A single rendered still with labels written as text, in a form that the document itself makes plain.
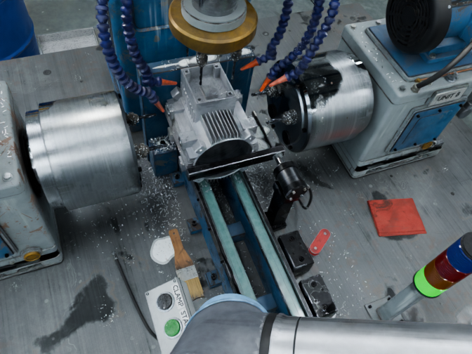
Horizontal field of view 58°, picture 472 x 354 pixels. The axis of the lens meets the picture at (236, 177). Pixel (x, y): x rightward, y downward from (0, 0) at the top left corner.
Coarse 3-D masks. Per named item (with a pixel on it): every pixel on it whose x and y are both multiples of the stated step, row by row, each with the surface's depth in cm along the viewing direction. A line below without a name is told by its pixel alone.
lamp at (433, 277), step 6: (432, 264) 84; (426, 270) 86; (432, 270) 84; (426, 276) 85; (432, 276) 84; (438, 276) 82; (432, 282) 85; (438, 282) 83; (444, 282) 82; (450, 282) 82; (456, 282) 82; (438, 288) 85; (444, 288) 84
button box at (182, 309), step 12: (156, 288) 80; (168, 288) 80; (180, 288) 79; (156, 300) 79; (180, 300) 78; (156, 312) 78; (168, 312) 78; (180, 312) 77; (192, 312) 79; (156, 324) 77; (180, 324) 76; (168, 336) 75; (180, 336) 75; (168, 348) 75
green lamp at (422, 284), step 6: (420, 270) 89; (420, 276) 88; (420, 282) 88; (426, 282) 86; (420, 288) 88; (426, 288) 87; (432, 288) 86; (426, 294) 88; (432, 294) 87; (438, 294) 88
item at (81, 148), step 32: (96, 96) 93; (32, 128) 87; (64, 128) 86; (96, 128) 88; (128, 128) 90; (32, 160) 90; (64, 160) 86; (96, 160) 88; (128, 160) 90; (64, 192) 88; (96, 192) 92; (128, 192) 97
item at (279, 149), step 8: (256, 152) 105; (264, 152) 105; (272, 152) 106; (280, 152) 106; (224, 160) 103; (232, 160) 103; (240, 160) 103; (248, 160) 104; (256, 160) 105; (264, 160) 107; (192, 168) 100; (200, 168) 101; (208, 168) 101; (216, 168) 101; (224, 168) 103; (232, 168) 104; (192, 176) 100; (200, 176) 102
